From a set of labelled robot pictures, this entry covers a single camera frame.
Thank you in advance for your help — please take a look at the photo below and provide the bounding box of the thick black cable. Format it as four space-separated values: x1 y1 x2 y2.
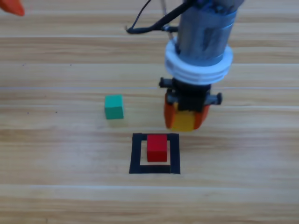
126 0 194 35

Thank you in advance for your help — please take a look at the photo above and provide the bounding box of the black tape square outline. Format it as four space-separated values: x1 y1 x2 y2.
128 133 181 175

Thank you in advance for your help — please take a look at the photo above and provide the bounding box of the red wooden cube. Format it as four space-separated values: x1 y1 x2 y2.
146 134 168 162

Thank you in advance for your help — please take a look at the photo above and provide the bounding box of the green wooden cube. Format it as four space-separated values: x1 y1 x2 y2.
104 95 124 120

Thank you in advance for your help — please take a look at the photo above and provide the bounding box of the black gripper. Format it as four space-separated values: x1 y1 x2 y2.
159 77 222 129

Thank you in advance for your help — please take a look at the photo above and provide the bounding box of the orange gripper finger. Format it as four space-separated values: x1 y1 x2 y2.
0 0 25 16

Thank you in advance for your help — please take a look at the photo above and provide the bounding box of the thin black cable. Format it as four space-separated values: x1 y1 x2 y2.
126 0 152 31

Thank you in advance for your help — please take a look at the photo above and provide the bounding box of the thin grey cable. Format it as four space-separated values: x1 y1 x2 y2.
160 0 175 42

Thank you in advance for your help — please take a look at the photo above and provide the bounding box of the yellow wooden cube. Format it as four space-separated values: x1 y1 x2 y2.
171 111 196 133

